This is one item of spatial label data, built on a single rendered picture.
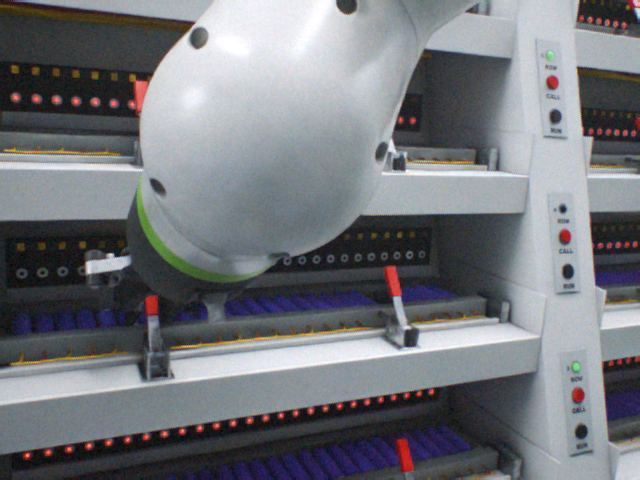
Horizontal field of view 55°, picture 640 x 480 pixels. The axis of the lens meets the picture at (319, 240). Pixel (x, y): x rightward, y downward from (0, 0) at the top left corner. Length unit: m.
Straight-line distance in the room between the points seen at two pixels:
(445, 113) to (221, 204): 0.71
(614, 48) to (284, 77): 0.76
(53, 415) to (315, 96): 0.41
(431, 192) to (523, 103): 0.18
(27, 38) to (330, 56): 0.61
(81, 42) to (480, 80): 0.51
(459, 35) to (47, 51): 0.48
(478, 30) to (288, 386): 0.47
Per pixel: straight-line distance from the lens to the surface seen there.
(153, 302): 0.61
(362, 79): 0.26
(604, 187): 0.89
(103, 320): 0.69
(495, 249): 0.84
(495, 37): 0.82
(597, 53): 0.94
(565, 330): 0.82
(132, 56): 0.83
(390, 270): 0.70
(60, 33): 0.83
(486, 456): 0.84
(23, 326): 0.68
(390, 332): 0.70
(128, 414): 0.59
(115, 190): 0.59
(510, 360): 0.77
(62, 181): 0.58
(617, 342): 0.89
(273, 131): 0.23
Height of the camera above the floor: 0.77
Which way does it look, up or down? 3 degrees up
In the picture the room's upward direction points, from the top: 3 degrees counter-clockwise
